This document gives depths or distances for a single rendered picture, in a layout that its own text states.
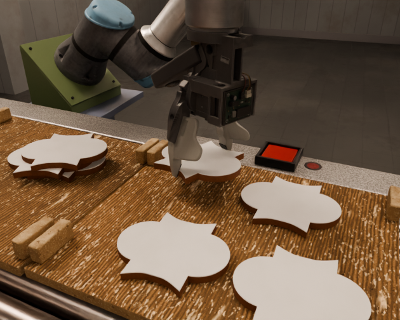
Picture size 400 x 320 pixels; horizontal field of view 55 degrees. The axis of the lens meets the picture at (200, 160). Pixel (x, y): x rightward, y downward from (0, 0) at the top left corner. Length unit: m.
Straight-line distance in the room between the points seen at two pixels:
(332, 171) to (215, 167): 0.26
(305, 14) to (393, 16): 1.35
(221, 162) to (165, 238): 0.16
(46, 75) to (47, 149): 0.47
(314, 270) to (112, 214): 0.28
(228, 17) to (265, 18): 6.76
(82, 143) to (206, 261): 0.35
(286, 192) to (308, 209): 0.05
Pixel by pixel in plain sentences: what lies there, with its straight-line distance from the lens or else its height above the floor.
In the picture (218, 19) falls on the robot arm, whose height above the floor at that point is 1.20.
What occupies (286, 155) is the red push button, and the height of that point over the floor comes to 0.93.
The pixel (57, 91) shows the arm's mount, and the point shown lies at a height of 0.94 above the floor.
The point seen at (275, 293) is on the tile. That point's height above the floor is 0.95.
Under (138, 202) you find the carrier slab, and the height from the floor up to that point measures 0.94.
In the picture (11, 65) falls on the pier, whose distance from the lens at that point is 4.36.
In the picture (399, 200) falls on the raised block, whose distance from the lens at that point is 0.60.
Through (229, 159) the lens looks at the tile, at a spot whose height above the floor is 0.99.
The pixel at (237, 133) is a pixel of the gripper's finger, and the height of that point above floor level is 1.02.
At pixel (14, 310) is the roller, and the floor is 0.92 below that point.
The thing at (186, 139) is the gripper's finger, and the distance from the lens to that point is 0.53.
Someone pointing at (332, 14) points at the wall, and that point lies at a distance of 7.09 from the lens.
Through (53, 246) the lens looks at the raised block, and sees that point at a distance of 0.51.
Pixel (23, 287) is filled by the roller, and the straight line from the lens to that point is 0.53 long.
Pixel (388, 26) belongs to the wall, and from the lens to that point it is 7.12.
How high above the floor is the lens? 1.26
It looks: 28 degrees down
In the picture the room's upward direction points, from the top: straight up
